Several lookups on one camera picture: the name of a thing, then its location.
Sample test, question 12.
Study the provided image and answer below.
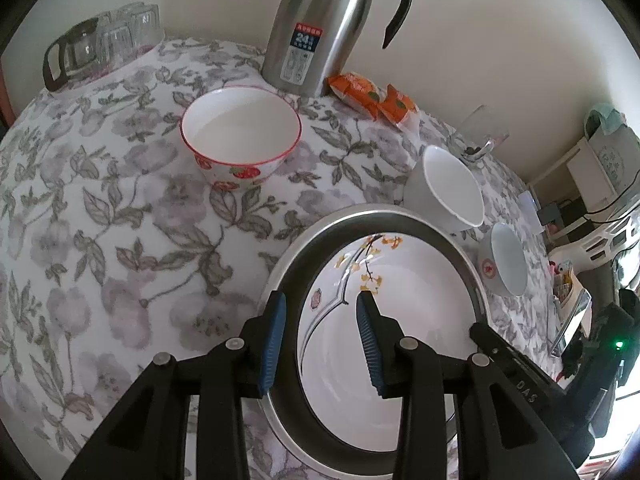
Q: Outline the strawberry print bowl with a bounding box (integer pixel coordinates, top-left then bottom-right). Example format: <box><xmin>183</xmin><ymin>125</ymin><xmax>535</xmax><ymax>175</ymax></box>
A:
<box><xmin>179</xmin><ymin>85</ymin><xmax>303</xmax><ymax>193</ymax></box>

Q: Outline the grey floral tablecloth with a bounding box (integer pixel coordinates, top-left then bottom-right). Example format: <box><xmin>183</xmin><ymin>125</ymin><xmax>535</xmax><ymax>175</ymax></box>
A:
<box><xmin>0</xmin><ymin>35</ymin><xmax>561</xmax><ymax>480</ymax></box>

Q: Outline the clear glass mug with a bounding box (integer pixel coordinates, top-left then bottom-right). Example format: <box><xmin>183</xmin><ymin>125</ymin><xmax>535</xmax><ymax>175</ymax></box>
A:
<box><xmin>447</xmin><ymin>105</ymin><xmax>511</xmax><ymax>161</ymax></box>

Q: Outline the orange snack packet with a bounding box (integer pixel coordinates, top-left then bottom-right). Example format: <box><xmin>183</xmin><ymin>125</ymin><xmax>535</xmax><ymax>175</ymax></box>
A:
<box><xmin>380</xmin><ymin>85</ymin><xmax>420</xmax><ymax>131</ymax></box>
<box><xmin>327</xmin><ymin>72</ymin><xmax>383</xmax><ymax>121</ymax></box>

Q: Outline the white power strip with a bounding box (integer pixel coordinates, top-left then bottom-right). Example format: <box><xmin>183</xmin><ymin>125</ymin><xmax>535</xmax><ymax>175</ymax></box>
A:
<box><xmin>520</xmin><ymin>191</ymin><xmax>541</xmax><ymax>221</ymax></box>

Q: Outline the black rimmed branch print plate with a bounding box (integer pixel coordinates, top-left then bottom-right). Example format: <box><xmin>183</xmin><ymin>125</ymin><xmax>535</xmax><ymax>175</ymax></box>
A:
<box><xmin>296</xmin><ymin>232</ymin><xmax>478</xmax><ymax>453</ymax></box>

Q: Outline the white square bowl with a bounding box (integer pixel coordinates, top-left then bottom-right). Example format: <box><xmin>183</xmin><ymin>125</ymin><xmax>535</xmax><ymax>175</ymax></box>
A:
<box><xmin>402</xmin><ymin>145</ymin><xmax>486</xmax><ymax>233</ymax></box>

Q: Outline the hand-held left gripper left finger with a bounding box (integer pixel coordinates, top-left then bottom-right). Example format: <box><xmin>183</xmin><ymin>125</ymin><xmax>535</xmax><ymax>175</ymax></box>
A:
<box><xmin>62</xmin><ymin>291</ymin><xmax>289</xmax><ymax>480</ymax></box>

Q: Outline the white printed bag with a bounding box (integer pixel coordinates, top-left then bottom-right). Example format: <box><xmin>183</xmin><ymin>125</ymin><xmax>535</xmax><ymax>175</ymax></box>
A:
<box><xmin>585</xmin><ymin>120</ymin><xmax>640</xmax><ymax>201</ymax></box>

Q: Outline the white lattice chair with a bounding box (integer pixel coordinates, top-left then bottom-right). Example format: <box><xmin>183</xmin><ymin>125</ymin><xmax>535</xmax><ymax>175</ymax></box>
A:
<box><xmin>530</xmin><ymin>137</ymin><xmax>640</xmax><ymax>261</ymax></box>

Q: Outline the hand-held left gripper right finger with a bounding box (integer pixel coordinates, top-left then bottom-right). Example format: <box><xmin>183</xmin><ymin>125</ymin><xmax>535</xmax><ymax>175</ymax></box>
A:
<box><xmin>355</xmin><ymin>291</ymin><xmax>576</xmax><ymax>480</ymax></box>

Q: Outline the grey phone stand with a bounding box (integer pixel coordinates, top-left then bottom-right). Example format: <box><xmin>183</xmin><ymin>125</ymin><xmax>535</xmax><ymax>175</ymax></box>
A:
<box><xmin>550</xmin><ymin>290</ymin><xmax>593</xmax><ymax>356</ymax></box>

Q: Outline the black cable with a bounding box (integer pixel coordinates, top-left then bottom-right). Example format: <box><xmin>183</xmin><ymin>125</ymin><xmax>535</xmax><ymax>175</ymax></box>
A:
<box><xmin>582</xmin><ymin>195</ymin><xmax>640</xmax><ymax>221</ymax></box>

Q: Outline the green cloth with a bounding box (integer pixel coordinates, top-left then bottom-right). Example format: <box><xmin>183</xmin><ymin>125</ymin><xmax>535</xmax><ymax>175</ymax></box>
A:
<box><xmin>585</xmin><ymin>102</ymin><xmax>628</xmax><ymax>136</ymax></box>

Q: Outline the light blue bowl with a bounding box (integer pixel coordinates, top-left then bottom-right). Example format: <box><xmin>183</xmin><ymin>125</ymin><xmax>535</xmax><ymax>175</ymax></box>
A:
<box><xmin>476</xmin><ymin>222</ymin><xmax>528</xmax><ymax>298</ymax></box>

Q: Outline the stainless steel thermos jug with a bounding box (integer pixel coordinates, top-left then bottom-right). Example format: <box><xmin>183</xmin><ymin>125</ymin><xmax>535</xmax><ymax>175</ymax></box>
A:
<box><xmin>261</xmin><ymin>0</ymin><xmax>413</xmax><ymax>98</ymax></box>

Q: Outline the glass carafe black handle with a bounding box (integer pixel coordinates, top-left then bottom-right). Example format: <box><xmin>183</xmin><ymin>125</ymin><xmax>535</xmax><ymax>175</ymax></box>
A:
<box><xmin>42</xmin><ymin>17</ymin><xmax>103</xmax><ymax>93</ymax></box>

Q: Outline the large steel basin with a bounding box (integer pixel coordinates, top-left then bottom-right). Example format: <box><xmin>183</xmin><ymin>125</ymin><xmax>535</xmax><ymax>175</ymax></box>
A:
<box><xmin>259</xmin><ymin>203</ymin><xmax>488</xmax><ymax>478</ymax></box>

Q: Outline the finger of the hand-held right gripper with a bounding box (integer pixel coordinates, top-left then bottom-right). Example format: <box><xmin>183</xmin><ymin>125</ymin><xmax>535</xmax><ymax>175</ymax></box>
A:
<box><xmin>469</xmin><ymin>322</ymin><xmax>521</xmax><ymax>372</ymax></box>

